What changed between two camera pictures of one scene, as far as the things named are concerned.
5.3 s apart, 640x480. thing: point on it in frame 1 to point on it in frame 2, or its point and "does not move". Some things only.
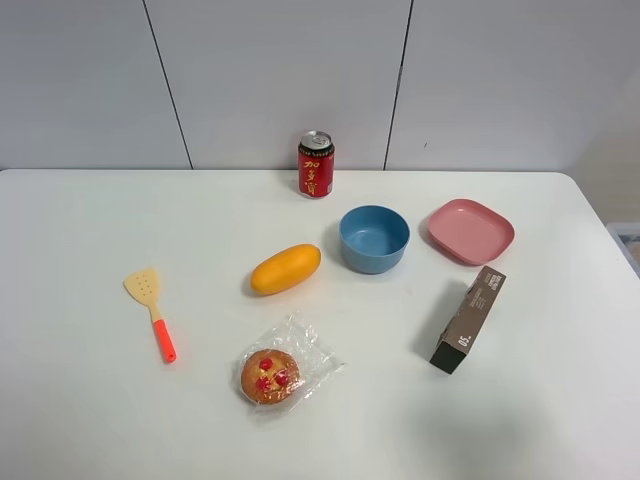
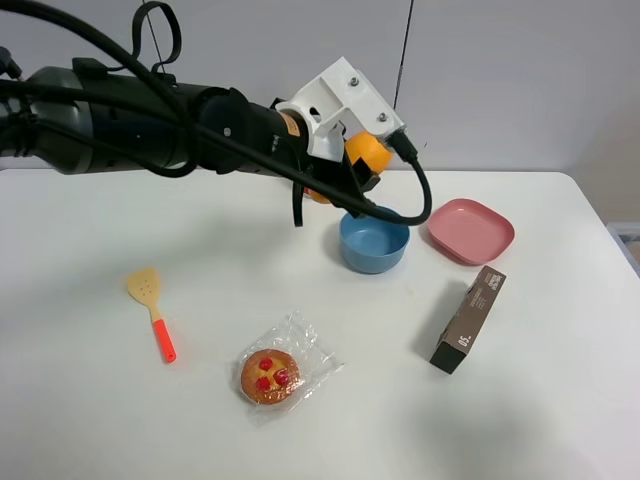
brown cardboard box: x=465 y=327 does not move
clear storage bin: x=627 y=237 does not move
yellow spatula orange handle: x=143 y=285 does not move
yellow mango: x=285 y=268 to x=367 y=146
